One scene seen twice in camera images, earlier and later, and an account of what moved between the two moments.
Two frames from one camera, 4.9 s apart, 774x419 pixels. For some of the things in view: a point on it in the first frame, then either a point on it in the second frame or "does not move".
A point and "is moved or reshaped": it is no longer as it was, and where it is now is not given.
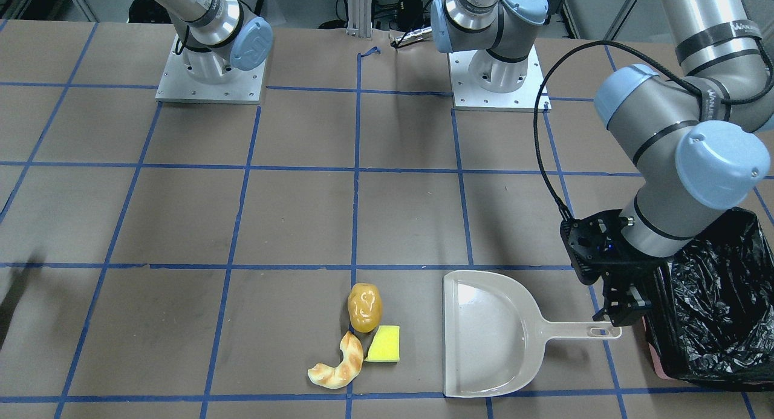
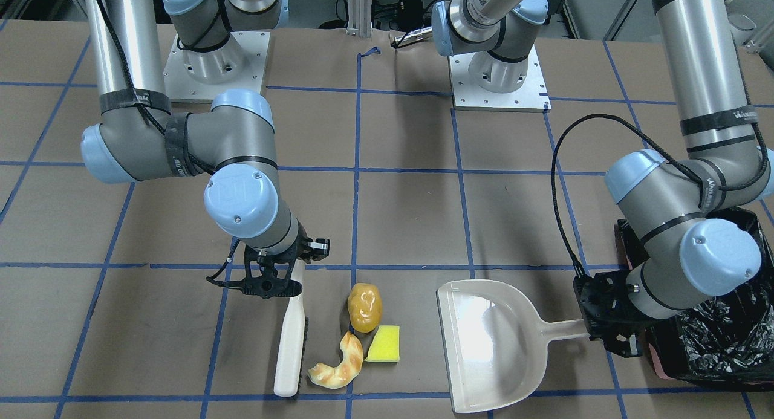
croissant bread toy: x=332 y=378 does not move
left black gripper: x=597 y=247 -> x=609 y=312
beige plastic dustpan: x=496 y=329 is moved or reshaped
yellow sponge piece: x=385 y=347 does not move
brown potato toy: x=364 y=303 does not move
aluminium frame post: x=360 y=0 does not move
